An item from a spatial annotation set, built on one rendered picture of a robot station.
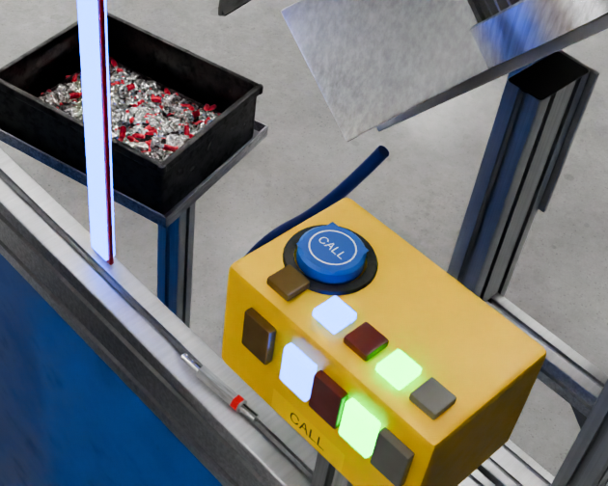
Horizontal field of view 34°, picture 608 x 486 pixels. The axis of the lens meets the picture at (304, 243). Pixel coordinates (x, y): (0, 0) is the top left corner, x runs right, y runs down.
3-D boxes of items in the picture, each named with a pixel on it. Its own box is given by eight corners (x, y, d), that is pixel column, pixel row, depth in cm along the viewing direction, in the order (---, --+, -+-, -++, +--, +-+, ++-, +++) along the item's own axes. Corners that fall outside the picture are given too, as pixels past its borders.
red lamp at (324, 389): (342, 425, 55) (349, 393, 53) (334, 431, 55) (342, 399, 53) (315, 400, 56) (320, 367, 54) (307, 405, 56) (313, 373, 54)
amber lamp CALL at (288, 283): (310, 288, 56) (311, 281, 55) (287, 303, 55) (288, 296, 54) (289, 269, 57) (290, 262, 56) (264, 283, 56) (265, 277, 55)
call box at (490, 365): (505, 453, 62) (553, 347, 55) (398, 550, 57) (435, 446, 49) (326, 301, 69) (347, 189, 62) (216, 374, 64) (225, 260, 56)
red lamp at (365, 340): (388, 346, 53) (390, 339, 53) (365, 364, 53) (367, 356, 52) (364, 326, 54) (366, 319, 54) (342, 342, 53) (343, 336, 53)
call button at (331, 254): (376, 270, 58) (381, 250, 57) (328, 302, 56) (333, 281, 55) (329, 231, 60) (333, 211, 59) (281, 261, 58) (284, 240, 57)
